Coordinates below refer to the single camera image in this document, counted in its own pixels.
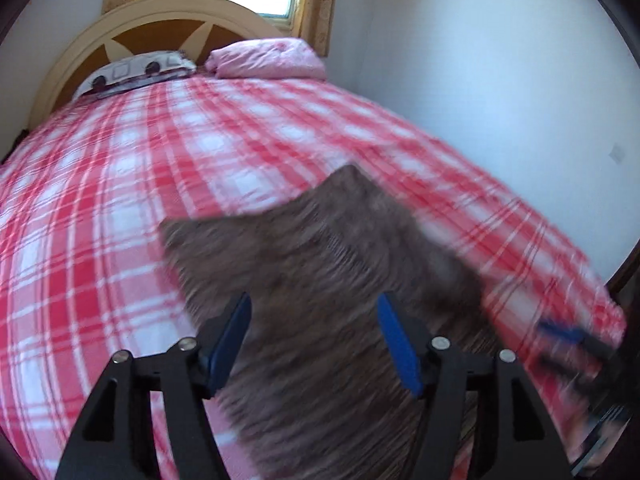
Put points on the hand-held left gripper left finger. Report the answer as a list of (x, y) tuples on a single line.
[(227, 345)]

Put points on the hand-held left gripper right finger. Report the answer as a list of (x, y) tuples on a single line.
[(400, 347)]

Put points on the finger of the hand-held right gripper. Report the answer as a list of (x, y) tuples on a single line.
[(570, 334)]

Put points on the brown knit sweater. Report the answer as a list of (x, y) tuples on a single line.
[(320, 260)]

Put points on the red plaid bed sheet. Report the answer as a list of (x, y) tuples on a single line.
[(125, 185)]

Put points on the grey patterned pillow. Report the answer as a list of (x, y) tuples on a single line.
[(135, 72)]

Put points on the pink pillow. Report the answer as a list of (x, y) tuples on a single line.
[(270, 60)]

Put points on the cream wooden headboard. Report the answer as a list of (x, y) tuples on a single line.
[(75, 50)]

